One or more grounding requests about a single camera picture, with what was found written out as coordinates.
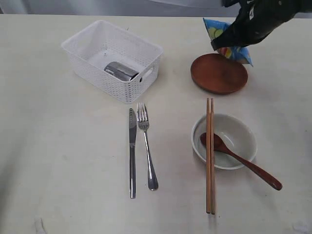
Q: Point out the blue cloth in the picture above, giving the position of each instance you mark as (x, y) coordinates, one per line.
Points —
(215, 29)

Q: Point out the white speckled ceramic bowl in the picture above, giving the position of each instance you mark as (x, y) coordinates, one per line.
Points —
(236, 135)

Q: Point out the silver table knife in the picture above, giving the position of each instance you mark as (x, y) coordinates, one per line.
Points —
(132, 143)

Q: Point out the white perforated plastic basket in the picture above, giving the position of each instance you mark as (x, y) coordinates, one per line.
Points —
(93, 48)

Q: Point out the brown wooden spoon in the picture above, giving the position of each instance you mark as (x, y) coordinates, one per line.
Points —
(220, 146)

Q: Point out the brown wooden plate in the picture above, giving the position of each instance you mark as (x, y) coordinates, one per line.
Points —
(218, 75)

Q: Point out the silver metal fork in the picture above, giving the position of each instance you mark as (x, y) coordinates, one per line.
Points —
(143, 124)

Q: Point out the wooden chopstick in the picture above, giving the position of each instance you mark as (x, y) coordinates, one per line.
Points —
(208, 160)
(213, 202)

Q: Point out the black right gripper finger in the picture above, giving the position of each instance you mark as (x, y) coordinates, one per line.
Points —
(231, 37)

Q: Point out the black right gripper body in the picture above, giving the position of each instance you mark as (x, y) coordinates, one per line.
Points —
(258, 18)

